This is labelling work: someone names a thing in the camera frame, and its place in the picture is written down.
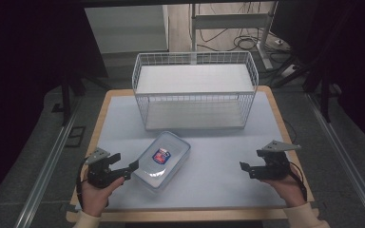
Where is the coiled black floor cable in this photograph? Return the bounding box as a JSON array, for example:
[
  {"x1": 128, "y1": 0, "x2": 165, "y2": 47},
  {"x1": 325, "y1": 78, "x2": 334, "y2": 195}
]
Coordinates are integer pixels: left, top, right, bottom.
[{"x1": 231, "y1": 34, "x2": 262, "y2": 52}]

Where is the white wire shelf rack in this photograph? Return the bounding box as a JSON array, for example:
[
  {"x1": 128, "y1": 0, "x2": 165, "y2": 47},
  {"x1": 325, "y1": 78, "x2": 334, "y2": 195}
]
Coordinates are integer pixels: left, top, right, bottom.
[{"x1": 131, "y1": 50, "x2": 260, "y2": 131}]

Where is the aluminium floor rail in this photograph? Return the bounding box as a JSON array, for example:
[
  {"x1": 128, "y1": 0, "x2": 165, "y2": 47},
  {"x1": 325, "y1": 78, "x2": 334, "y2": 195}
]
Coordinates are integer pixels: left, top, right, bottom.
[
  {"x1": 305, "y1": 92, "x2": 365, "y2": 228},
  {"x1": 13, "y1": 100, "x2": 83, "y2": 228}
]

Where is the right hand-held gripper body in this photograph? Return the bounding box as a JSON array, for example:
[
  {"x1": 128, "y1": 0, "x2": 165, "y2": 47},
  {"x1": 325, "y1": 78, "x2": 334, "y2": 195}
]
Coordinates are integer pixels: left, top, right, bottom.
[{"x1": 256, "y1": 140, "x2": 302, "y2": 181}]

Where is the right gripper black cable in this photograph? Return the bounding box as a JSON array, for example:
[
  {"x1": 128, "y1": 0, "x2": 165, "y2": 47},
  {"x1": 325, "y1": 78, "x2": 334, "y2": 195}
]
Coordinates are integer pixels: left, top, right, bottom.
[{"x1": 288, "y1": 161, "x2": 309, "y2": 202}]

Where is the person's left hand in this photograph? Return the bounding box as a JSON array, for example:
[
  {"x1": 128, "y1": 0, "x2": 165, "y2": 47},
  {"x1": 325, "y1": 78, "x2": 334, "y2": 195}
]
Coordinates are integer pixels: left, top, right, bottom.
[{"x1": 81, "y1": 177, "x2": 125, "y2": 219}]

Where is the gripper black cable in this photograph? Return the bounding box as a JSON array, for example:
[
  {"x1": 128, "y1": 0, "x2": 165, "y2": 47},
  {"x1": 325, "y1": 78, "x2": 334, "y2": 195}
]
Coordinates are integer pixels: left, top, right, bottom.
[
  {"x1": 288, "y1": 161, "x2": 309, "y2": 202},
  {"x1": 75, "y1": 157, "x2": 91, "y2": 209}
]

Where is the clear plastic food container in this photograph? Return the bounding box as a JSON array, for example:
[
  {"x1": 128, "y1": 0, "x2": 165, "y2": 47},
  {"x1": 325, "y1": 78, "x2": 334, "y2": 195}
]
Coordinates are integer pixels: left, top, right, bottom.
[{"x1": 132, "y1": 130, "x2": 192, "y2": 191}]

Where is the person's right hand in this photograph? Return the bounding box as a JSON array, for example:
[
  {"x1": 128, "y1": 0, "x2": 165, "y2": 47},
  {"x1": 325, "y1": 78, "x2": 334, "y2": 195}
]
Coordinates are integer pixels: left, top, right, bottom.
[{"x1": 260, "y1": 166, "x2": 307, "y2": 209}]

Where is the white metal stand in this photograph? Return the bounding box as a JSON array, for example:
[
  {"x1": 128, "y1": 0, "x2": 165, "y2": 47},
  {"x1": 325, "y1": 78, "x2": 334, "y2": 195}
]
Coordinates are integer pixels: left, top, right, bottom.
[{"x1": 189, "y1": 1, "x2": 279, "y2": 71}]

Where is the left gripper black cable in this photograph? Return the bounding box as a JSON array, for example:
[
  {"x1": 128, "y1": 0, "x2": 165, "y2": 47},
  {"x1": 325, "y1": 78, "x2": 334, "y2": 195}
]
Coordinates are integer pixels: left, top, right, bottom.
[{"x1": 75, "y1": 157, "x2": 91, "y2": 209}]

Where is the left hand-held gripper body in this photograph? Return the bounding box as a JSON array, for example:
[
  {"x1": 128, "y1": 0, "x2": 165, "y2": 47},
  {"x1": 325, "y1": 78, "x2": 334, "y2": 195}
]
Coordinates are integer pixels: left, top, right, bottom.
[{"x1": 85, "y1": 147, "x2": 131, "y2": 190}]

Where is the black tripod stand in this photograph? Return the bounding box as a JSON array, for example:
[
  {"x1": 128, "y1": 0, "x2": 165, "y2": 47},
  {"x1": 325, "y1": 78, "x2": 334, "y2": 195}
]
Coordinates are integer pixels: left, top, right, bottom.
[
  {"x1": 52, "y1": 73, "x2": 108, "y2": 127},
  {"x1": 274, "y1": 60, "x2": 343, "y2": 124}
]

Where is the white power strip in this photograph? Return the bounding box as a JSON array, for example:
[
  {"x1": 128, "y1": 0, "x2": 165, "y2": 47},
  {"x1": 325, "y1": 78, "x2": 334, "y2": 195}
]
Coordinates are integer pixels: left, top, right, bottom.
[{"x1": 278, "y1": 64, "x2": 299, "y2": 79}]

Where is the white table mat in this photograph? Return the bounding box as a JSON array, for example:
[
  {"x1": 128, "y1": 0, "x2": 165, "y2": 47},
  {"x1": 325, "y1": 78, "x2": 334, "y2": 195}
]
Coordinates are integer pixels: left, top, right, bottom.
[{"x1": 98, "y1": 90, "x2": 289, "y2": 213}]

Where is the white cabinet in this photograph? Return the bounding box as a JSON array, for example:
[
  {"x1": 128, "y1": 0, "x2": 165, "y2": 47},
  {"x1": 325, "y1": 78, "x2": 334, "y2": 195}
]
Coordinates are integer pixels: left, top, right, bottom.
[{"x1": 84, "y1": 4, "x2": 170, "y2": 54}]

